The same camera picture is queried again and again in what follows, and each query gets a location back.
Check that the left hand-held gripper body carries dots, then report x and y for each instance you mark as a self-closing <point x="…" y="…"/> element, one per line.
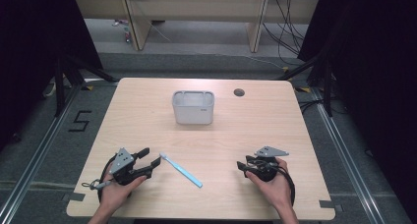
<point x="121" y="160"/>

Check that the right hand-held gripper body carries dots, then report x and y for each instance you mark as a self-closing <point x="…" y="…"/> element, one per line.
<point x="267" y="166"/>

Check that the person's right hand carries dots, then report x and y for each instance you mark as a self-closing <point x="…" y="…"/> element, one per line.
<point x="273" y="188"/>

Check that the person's left hand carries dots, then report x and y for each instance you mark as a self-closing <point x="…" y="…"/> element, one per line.
<point x="116" y="193"/>

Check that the light blue toothbrush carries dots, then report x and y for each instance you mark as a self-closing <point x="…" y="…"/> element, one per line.
<point x="182" y="170"/>

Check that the grey tape piece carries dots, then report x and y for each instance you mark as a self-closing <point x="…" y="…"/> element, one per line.
<point x="327" y="204"/>
<point x="73" y="196"/>

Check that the white plastic container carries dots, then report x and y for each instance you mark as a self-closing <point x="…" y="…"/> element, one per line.
<point x="193" y="111"/>

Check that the black metal stand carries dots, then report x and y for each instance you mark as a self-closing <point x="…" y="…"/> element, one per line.
<point x="65" y="83"/>
<point x="323" y="80"/>

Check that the small colourful floor clutter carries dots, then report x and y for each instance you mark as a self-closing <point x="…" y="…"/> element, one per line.
<point x="124" y="30"/>

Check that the black curtain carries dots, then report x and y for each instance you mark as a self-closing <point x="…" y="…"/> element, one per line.
<point x="373" y="70"/>
<point x="36" y="53"/>

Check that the aluminium floor rail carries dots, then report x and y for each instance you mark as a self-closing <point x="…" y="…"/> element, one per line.
<point x="36" y="152"/>
<point x="347" y="165"/>

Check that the light wooden desk frame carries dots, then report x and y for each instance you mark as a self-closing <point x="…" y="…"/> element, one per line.
<point x="196" y="8"/>

